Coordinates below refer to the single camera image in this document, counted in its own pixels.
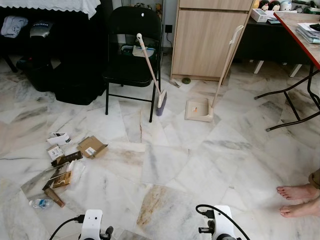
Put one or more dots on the brown cardboard box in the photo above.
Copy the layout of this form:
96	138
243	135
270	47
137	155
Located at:
95	145

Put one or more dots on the beige broom purple bristles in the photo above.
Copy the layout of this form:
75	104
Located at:
161	102

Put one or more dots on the brown cardboard tube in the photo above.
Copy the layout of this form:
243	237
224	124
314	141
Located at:
55	198

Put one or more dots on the gold brown box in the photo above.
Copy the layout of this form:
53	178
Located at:
62	180

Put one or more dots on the clear plastic bottle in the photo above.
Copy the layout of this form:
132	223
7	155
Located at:
40	203

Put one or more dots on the dark brown flat box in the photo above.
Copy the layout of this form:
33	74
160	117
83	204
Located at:
67	159

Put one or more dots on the clear plastic wrapper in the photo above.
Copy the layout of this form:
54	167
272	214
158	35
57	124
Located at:
35	182

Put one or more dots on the person bare foot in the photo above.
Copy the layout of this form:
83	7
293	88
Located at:
300	209
300	192

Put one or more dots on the small white labelled box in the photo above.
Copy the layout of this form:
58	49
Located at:
55	152

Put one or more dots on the white printed carton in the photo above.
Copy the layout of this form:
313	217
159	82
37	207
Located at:
60	138

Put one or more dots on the khaki trouser leg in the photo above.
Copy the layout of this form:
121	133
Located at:
315	179

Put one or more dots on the small green round object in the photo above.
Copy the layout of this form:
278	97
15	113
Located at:
186	80

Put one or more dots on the black furniture under cloth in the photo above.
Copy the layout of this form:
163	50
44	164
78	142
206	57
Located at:
75	50

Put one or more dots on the light wooden cabinet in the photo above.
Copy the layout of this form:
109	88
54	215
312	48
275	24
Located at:
205	40

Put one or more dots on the red-edged folding table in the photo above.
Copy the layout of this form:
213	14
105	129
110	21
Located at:
307	50

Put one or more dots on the grey printed bag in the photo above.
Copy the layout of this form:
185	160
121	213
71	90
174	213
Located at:
41	29

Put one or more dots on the black folding chair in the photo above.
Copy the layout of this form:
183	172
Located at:
135	20

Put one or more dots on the stack of papers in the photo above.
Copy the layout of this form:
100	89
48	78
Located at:
309	32

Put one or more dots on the grey folded shirt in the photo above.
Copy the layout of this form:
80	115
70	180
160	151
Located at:
14	26

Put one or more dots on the white lace cloth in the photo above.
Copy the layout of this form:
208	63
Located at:
50	6

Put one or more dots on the white blue round toy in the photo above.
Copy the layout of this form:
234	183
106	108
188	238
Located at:
286	5

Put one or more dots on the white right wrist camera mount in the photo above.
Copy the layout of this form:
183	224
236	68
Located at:
222	220

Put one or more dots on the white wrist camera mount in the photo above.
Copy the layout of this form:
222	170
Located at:
91	222
222	220

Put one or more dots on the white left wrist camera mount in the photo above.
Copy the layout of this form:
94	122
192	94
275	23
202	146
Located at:
91	222

